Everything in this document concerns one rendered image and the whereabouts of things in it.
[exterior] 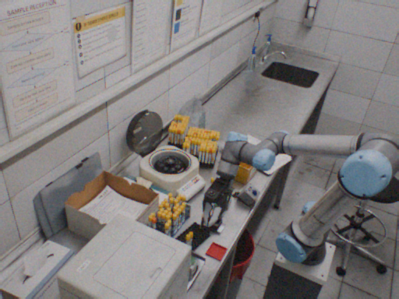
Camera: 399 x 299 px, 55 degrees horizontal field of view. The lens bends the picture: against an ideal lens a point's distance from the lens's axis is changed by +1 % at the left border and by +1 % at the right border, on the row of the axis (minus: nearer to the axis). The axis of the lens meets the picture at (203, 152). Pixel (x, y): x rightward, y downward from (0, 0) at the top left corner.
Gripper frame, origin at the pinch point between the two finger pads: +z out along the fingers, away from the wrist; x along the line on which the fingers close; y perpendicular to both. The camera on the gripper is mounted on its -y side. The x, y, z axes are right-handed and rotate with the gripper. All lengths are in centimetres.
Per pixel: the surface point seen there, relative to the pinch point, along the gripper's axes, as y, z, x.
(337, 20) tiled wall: 214, -142, 1
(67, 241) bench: -10, 26, 49
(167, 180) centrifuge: 19.8, -4.9, 28.3
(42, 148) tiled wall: -24, -10, 60
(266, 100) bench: 134, -57, 21
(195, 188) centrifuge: 31.9, -3.4, 19.0
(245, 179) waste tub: 49, -13, 1
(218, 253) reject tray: 10.8, 12.8, -5.2
